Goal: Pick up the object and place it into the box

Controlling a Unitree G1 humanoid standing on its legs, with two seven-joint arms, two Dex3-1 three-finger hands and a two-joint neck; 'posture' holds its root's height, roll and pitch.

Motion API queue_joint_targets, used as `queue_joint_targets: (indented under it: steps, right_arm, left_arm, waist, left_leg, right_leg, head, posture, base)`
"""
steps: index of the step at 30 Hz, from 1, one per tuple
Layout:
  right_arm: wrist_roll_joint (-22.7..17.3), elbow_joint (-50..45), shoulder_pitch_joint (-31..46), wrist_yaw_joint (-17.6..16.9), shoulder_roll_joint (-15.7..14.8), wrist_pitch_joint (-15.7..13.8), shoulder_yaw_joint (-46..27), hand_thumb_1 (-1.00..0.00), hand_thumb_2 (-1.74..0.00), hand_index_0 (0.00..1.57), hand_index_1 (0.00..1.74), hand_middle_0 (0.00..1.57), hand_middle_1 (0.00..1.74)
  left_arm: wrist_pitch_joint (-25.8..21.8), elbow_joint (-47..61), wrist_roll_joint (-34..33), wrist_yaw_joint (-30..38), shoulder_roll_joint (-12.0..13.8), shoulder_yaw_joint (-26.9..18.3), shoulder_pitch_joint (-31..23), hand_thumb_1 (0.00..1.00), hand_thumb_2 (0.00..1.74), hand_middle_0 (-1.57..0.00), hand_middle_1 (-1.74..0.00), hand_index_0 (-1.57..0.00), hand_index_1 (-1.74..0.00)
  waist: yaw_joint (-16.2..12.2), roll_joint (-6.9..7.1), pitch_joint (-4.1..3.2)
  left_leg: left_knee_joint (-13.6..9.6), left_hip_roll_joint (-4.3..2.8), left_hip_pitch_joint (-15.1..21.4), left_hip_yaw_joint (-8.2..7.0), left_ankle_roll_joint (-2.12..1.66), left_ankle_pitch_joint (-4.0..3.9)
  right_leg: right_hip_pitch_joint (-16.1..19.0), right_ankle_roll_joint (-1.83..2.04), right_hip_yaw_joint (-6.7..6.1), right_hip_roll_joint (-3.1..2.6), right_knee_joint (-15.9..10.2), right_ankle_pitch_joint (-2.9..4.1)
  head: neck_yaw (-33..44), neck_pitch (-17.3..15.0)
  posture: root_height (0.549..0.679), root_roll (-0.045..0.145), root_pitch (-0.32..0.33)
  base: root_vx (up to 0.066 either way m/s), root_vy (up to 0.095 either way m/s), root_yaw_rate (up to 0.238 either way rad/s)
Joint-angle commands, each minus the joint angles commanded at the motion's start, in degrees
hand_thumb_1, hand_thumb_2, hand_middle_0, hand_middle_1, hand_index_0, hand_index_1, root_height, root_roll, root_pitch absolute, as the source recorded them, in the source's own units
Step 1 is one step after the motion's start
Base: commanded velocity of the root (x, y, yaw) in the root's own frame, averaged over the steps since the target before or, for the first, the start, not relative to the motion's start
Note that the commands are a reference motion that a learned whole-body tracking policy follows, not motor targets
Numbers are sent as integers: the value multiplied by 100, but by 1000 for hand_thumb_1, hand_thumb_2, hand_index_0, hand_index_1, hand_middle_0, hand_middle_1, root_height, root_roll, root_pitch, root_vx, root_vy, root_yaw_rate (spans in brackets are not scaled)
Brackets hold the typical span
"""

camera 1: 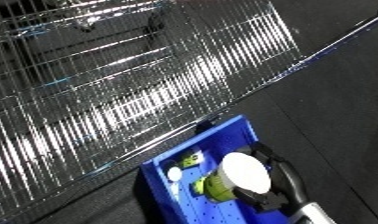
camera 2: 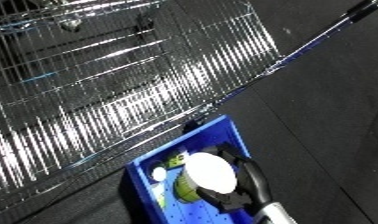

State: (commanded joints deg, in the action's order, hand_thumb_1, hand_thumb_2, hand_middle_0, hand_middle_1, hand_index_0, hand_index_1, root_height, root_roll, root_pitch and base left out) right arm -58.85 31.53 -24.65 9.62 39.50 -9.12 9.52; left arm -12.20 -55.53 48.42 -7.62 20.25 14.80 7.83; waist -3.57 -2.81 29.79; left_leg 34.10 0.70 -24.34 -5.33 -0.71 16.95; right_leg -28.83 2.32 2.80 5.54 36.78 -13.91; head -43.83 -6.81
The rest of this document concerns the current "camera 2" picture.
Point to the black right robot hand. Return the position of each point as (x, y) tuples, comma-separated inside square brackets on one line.
[(253, 183)]

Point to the pale right robot forearm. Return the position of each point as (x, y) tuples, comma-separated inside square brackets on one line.
[(274, 215)]

